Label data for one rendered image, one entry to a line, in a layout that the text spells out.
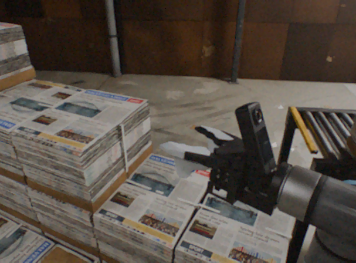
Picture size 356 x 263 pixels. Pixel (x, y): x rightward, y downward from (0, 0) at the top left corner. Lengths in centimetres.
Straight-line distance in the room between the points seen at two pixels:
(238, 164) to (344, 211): 15
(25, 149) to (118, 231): 38
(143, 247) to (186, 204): 19
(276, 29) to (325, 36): 66
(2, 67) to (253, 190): 112
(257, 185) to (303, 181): 8
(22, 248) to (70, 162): 50
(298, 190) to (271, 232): 51
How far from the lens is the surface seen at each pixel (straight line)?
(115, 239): 98
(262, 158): 45
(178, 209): 95
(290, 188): 44
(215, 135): 54
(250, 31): 426
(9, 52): 138
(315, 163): 132
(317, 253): 50
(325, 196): 44
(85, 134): 91
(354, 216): 44
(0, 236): 136
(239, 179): 47
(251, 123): 44
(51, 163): 94
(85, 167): 86
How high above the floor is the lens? 152
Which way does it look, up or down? 31 degrees down
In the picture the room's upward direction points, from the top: straight up
